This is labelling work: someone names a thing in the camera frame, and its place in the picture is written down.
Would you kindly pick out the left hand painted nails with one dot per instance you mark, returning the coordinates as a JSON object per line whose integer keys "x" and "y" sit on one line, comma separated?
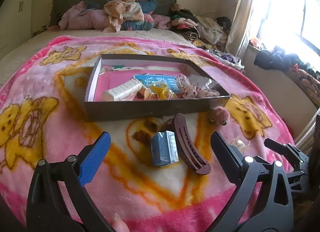
{"x": 119, "y": 225}

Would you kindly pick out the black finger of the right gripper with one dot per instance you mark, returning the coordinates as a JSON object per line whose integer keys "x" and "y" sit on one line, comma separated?
{"x": 297, "y": 159}

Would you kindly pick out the pink bear print blanket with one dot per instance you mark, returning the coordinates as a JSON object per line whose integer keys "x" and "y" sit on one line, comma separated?
{"x": 43, "y": 115}

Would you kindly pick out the yellow ring toy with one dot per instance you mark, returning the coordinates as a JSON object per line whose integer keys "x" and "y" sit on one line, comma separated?
{"x": 162, "y": 91}

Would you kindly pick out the laundry basket with clothes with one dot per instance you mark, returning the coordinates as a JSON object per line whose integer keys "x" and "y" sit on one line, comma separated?
{"x": 227, "y": 59}

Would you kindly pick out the peach floral cloth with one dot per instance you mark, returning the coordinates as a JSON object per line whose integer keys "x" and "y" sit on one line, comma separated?
{"x": 117, "y": 11}

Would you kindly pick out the cream built-in wardrobe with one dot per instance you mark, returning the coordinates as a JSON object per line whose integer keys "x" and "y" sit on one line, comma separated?
{"x": 15, "y": 24}

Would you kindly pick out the beige wooden hair clip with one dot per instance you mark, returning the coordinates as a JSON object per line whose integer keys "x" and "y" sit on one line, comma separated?
{"x": 147, "y": 94}

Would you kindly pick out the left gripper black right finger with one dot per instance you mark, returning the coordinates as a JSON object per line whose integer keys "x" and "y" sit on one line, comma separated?
{"x": 273, "y": 210}

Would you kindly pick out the maroon banana hair clip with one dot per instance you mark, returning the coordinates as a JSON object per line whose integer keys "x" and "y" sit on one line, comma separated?
{"x": 186, "y": 148}

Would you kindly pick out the pearl clear claw clip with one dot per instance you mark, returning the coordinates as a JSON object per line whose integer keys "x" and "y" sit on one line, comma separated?
{"x": 241, "y": 145}

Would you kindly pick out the pink pajama pillow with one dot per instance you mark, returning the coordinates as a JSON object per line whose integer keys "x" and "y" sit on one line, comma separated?
{"x": 80, "y": 17}

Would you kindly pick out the brown cardboard tray box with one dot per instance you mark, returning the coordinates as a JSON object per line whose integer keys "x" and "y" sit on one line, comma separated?
{"x": 115, "y": 69}

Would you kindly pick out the pile of clothes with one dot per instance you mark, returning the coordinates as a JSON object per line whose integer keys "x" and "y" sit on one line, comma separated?
{"x": 201, "y": 31}

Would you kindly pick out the dark floral rolled quilt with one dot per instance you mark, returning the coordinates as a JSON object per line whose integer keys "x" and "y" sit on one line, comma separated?
{"x": 142, "y": 20}

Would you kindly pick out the cream curtain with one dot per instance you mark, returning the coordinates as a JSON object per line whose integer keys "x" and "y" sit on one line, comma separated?
{"x": 238, "y": 37}

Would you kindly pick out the dark bag on windowsill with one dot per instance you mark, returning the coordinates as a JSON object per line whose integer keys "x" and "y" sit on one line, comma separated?
{"x": 278, "y": 59}

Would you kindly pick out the blue card packet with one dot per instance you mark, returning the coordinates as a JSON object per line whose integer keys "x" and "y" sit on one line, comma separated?
{"x": 148, "y": 80}

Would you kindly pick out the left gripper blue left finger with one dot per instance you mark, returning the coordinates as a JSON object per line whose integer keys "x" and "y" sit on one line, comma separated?
{"x": 58, "y": 200}

